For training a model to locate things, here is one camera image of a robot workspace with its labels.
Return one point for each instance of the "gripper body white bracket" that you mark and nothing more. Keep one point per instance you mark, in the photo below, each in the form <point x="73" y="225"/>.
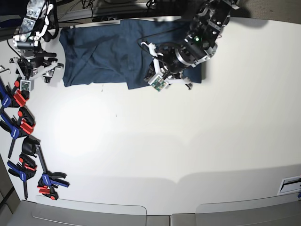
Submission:
<point x="31" y="69"/>
<point x="159" y="75"/>

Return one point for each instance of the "blue T-shirt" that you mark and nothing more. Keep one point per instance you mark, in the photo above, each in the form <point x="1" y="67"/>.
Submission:
<point x="110" y="53"/>

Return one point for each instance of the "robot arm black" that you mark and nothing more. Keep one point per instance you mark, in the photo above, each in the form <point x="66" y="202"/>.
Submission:
<point x="39" y="23"/>
<point x="170" y="59"/>

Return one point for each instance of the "blue red clamp top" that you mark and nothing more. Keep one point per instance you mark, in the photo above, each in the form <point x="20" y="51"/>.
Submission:
<point x="12" y="98"/>

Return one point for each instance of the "blue red clamp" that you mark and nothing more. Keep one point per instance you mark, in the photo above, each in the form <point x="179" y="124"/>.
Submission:
<point x="23" y="127"/>
<point x="12" y="98"/>
<point x="25" y="170"/>
<point x="49" y="181"/>

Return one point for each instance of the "blue red clamp bottom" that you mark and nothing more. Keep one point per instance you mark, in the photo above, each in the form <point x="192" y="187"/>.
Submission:
<point x="49" y="181"/>

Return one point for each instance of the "grey chair backs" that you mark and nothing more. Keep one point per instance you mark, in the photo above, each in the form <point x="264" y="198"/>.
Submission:
<point x="32" y="214"/>

